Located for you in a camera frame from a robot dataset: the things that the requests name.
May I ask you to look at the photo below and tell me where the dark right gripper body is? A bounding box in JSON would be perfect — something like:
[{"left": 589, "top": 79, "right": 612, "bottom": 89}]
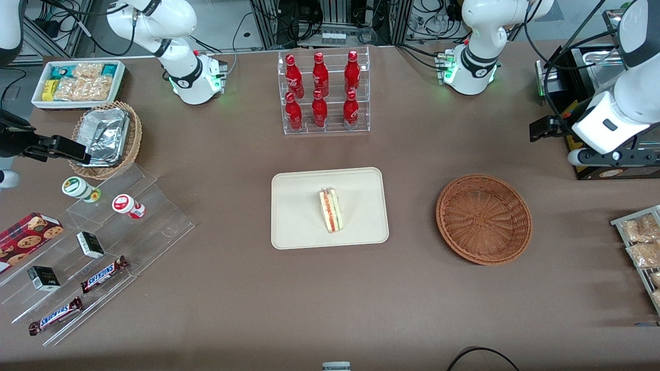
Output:
[{"left": 0, "top": 110, "right": 38, "bottom": 158}]

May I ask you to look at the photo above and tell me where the triangular sandwich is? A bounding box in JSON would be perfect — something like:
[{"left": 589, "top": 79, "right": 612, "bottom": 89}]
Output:
[{"left": 319, "top": 188, "right": 343, "bottom": 234}]

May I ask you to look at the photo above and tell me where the silver foil tray stack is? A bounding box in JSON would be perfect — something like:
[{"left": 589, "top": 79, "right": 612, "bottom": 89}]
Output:
[{"left": 76, "top": 107, "right": 130, "bottom": 167}]

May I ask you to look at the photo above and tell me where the light tan wicker basket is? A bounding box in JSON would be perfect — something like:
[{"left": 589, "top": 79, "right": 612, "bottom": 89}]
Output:
[{"left": 69, "top": 101, "right": 143, "bottom": 180}]

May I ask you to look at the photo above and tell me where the tray of packaged snacks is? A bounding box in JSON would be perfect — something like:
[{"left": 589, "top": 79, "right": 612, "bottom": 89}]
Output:
[{"left": 610, "top": 205, "right": 660, "bottom": 316}]

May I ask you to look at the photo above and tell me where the brown round wicker basket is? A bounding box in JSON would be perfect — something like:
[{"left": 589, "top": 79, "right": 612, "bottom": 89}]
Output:
[{"left": 436, "top": 174, "right": 533, "bottom": 266}]

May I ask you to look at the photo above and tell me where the beige plastic tray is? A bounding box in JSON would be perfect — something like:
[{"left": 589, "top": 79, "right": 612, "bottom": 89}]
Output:
[{"left": 271, "top": 167, "right": 389, "bottom": 250}]

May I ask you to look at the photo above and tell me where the green lid yogurt cup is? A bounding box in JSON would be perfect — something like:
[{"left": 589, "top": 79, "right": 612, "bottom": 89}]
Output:
[{"left": 62, "top": 176, "right": 102, "bottom": 204}]

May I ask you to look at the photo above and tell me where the white rectangular snack bin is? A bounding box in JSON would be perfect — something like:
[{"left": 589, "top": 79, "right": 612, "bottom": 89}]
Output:
[{"left": 31, "top": 60, "right": 126, "bottom": 111}]

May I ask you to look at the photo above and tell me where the silver box with green light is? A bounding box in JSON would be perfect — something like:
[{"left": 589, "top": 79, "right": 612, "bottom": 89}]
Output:
[{"left": 535, "top": 59, "right": 563, "bottom": 99}]

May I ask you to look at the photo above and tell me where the black food warmer machine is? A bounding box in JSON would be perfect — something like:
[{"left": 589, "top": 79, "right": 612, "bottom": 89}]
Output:
[{"left": 536, "top": 8, "right": 660, "bottom": 180}]

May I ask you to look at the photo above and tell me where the steel warmer pan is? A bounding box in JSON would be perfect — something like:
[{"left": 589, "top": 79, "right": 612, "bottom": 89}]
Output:
[{"left": 582, "top": 47, "right": 622, "bottom": 96}]

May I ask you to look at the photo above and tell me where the large clear cracker bag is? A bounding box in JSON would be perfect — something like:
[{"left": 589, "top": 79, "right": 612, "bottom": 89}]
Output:
[{"left": 54, "top": 76, "right": 113, "bottom": 102}]

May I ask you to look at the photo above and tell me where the red lid yogurt cup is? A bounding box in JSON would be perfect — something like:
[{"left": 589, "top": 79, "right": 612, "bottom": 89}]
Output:
[{"left": 112, "top": 194, "right": 146, "bottom": 220}]

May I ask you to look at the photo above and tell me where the small clear cracker bag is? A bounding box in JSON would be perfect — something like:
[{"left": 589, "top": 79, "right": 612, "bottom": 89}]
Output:
[{"left": 72, "top": 62, "right": 104, "bottom": 78}]

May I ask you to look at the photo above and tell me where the red cookie box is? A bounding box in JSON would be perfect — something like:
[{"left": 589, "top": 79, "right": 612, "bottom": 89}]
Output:
[{"left": 0, "top": 212, "right": 65, "bottom": 274}]

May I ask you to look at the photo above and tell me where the small black carton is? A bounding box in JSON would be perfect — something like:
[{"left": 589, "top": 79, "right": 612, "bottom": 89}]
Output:
[
  {"left": 27, "top": 265, "right": 61, "bottom": 292},
  {"left": 76, "top": 231, "right": 106, "bottom": 259}
]

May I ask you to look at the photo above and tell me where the clear acrylic stepped display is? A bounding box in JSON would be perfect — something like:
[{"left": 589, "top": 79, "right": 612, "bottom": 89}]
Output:
[{"left": 0, "top": 164, "right": 195, "bottom": 347}]

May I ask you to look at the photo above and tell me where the brown Snickers bar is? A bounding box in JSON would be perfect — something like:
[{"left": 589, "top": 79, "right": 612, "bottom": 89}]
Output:
[
  {"left": 80, "top": 255, "right": 130, "bottom": 295},
  {"left": 28, "top": 296, "right": 84, "bottom": 336}
]

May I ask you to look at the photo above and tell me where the red cola bottle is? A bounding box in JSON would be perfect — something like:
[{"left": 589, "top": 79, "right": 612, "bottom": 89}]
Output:
[
  {"left": 285, "top": 54, "right": 305, "bottom": 98},
  {"left": 312, "top": 52, "right": 329, "bottom": 97},
  {"left": 285, "top": 92, "right": 304, "bottom": 131},
  {"left": 344, "top": 50, "right": 360, "bottom": 94},
  {"left": 343, "top": 90, "right": 359, "bottom": 129},
  {"left": 311, "top": 90, "right": 328, "bottom": 128}
]

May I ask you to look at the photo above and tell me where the clear acrylic bottle rack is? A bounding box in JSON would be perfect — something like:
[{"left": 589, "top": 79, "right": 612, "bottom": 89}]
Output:
[{"left": 277, "top": 46, "right": 371, "bottom": 136}]

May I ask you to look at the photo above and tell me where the black looped cable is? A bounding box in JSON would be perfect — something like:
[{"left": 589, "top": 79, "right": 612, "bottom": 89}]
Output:
[{"left": 445, "top": 346, "right": 522, "bottom": 371}]

